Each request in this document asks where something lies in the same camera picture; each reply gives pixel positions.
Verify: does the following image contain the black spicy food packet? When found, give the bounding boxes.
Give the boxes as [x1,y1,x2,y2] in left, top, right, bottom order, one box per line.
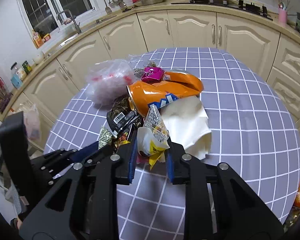
[98,126,131,153]

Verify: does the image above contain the yellow white snack wrapper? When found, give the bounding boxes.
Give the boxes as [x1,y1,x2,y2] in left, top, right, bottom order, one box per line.
[137,105,170,170]

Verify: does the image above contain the black snack packet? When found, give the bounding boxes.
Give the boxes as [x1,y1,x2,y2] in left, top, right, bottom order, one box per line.
[107,96,143,138]

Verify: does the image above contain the white paper napkin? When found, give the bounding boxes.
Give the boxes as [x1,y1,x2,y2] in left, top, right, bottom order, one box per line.
[160,96,212,160]

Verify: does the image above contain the crushed orange soda can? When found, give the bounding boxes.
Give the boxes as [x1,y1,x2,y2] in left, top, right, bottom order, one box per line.
[127,69,204,117]

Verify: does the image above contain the kitchen faucet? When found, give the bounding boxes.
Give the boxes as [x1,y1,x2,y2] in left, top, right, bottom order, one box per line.
[57,9,82,34]

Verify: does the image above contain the cream kitchen base cabinets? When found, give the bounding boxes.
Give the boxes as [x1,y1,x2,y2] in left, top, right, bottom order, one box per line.
[0,3,300,153]

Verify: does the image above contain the left human hand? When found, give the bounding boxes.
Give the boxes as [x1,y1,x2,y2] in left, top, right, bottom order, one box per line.
[10,217,23,232]

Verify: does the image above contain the white plastic bag on floor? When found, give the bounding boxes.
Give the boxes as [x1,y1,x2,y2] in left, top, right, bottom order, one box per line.
[18,103,41,140]

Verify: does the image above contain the purple checkered tablecloth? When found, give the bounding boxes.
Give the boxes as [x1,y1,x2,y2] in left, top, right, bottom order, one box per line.
[43,47,300,240]

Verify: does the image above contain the clear pink plastic bag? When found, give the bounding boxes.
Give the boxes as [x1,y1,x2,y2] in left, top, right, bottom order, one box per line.
[85,59,136,105]

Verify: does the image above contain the magenta foil wrapper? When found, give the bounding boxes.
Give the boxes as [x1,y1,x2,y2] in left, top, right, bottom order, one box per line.
[141,67,165,83]

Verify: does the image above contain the dark window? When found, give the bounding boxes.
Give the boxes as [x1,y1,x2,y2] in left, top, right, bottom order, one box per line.
[21,0,94,35]

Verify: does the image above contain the pink utensil cup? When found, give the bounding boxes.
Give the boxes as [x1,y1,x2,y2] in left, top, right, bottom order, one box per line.
[277,0,289,24]

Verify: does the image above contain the black gas stove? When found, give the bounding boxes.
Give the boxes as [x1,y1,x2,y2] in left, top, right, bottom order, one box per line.
[172,0,273,21]

